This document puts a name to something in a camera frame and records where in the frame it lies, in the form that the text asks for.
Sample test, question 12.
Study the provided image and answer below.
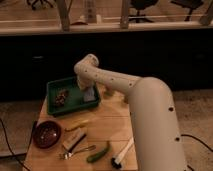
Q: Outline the grey blue sponge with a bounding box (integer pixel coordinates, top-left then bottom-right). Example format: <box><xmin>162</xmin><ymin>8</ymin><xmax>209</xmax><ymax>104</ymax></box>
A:
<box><xmin>84</xmin><ymin>87</ymin><xmax>95</xmax><ymax>102</ymax></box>

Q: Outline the green plastic tray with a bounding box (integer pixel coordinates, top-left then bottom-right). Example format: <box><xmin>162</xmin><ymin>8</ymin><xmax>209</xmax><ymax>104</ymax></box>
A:
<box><xmin>47</xmin><ymin>77</ymin><xmax>100</xmax><ymax>117</ymax></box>

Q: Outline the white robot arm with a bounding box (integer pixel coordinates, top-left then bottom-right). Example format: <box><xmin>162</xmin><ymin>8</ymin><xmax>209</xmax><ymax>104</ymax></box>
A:
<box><xmin>74</xmin><ymin>54</ymin><xmax>187</xmax><ymax>171</ymax></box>

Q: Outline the small wooden block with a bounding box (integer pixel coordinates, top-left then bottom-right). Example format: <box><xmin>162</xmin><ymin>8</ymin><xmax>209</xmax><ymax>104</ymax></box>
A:
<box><xmin>104</xmin><ymin>87</ymin><xmax>114</xmax><ymax>97</ymax></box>

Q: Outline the brown pine cone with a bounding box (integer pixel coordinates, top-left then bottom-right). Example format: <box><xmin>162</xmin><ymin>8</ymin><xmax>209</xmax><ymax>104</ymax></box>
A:
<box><xmin>54</xmin><ymin>89</ymin><xmax>69</xmax><ymax>107</ymax></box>

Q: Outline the yellow banana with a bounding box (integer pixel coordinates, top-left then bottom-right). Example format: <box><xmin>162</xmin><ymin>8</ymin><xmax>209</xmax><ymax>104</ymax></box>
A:
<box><xmin>65</xmin><ymin>120</ymin><xmax>89</xmax><ymax>132</ymax></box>

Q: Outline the dark red bowl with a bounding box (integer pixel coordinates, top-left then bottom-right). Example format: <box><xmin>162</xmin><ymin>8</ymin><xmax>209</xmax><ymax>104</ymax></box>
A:
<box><xmin>33</xmin><ymin>121</ymin><xmax>61</xmax><ymax>149</ymax></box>

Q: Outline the green cucumber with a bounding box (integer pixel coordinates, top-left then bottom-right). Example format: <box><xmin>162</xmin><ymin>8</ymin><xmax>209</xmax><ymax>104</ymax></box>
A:
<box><xmin>86</xmin><ymin>141</ymin><xmax>110</xmax><ymax>163</ymax></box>

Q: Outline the silver metal spoon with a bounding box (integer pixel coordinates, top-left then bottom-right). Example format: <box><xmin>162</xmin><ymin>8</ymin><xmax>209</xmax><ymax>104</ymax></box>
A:
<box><xmin>59</xmin><ymin>145</ymin><xmax>96</xmax><ymax>160</ymax></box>

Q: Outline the black office chair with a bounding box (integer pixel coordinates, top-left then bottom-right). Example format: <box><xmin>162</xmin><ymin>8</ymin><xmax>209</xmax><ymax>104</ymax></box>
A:
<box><xmin>129</xmin><ymin>0</ymin><xmax>158</xmax><ymax>23</ymax></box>

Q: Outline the black cable left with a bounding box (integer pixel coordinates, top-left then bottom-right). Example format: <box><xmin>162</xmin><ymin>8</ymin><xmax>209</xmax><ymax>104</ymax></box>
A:
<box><xmin>0</xmin><ymin>118</ymin><xmax>38</xmax><ymax>171</ymax></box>

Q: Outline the black cable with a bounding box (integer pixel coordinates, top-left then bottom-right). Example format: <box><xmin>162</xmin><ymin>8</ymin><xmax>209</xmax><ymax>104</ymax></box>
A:
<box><xmin>180</xmin><ymin>133</ymin><xmax>213</xmax><ymax>171</ymax></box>
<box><xmin>0</xmin><ymin>118</ymin><xmax>38</xmax><ymax>171</ymax></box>

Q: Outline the black cable right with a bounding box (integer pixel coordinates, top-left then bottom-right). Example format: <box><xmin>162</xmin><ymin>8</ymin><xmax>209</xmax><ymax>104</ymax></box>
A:
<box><xmin>180</xmin><ymin>133</ymin><xmax>213</xmax><ymax>171</ymax></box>

